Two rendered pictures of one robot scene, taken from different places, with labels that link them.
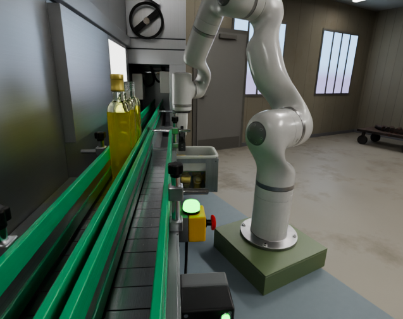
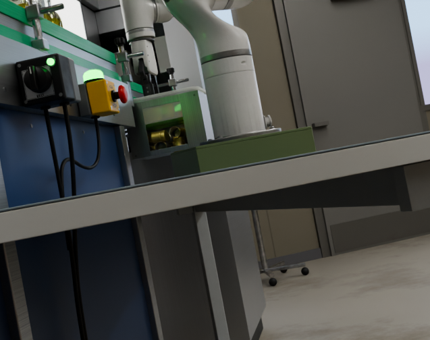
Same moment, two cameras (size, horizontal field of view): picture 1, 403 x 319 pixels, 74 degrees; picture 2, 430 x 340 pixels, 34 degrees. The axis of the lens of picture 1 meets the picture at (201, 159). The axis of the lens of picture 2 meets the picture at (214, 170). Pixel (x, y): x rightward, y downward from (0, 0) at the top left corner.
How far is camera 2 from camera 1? 1.15 m
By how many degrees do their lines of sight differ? 23
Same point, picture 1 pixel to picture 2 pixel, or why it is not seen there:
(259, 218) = (211, 108)
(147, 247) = not seen: hidden behind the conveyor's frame
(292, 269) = (246, 148)
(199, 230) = (100, 96)
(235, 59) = (380, 34)
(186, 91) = (138, 9)
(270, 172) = (202, 35)
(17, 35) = not seen: outside the picture
